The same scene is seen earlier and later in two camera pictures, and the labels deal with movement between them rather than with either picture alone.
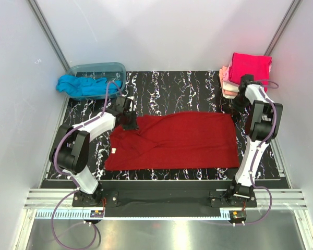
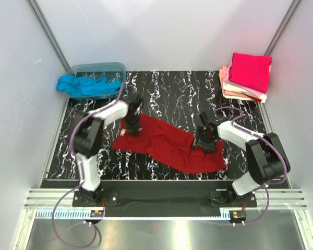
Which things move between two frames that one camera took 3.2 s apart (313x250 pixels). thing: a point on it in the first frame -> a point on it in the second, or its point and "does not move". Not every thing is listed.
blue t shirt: (76, 86) does not move
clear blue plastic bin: (111, 72) does not move
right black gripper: (240, 108) -> (207, 147)
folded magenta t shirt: (258, 65) does not move
